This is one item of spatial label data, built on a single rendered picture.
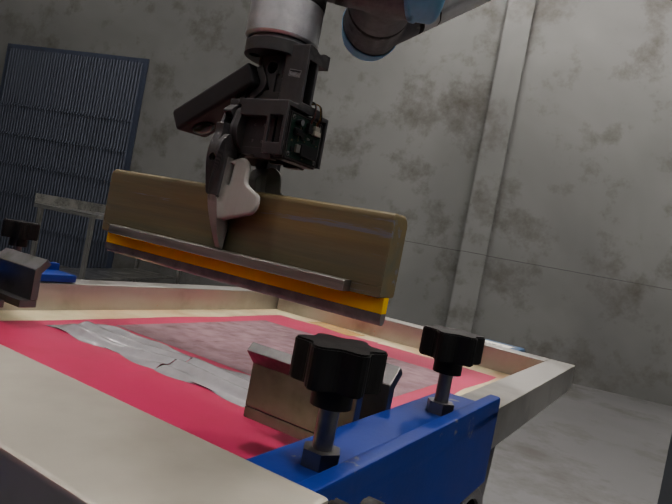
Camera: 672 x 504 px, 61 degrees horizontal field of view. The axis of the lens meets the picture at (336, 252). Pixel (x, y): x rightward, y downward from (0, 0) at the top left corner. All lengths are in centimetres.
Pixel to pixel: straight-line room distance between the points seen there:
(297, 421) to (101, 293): 51
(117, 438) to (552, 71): 755
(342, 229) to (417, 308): 680
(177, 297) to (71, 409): 74
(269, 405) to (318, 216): 20
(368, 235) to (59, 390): 34
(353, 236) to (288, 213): 8
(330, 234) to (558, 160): 692
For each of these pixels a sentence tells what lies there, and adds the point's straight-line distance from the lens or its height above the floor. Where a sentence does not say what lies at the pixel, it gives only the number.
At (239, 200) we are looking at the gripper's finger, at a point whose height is 113.
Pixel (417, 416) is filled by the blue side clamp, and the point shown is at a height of 100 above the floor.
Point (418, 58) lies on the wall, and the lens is 777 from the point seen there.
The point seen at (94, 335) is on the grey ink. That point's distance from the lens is 67.
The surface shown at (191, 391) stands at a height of 95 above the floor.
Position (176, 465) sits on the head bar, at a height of 104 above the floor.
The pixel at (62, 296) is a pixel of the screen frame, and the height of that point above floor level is 97.
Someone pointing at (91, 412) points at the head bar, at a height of 104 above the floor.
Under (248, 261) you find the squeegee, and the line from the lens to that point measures 56.
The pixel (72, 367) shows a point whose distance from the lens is 56.
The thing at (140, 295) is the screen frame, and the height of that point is 98.
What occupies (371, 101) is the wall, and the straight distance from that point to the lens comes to 770.
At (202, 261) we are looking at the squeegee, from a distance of 63.
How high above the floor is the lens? 111
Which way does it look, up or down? 1 degrees down
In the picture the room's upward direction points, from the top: 11 degrees clockwise
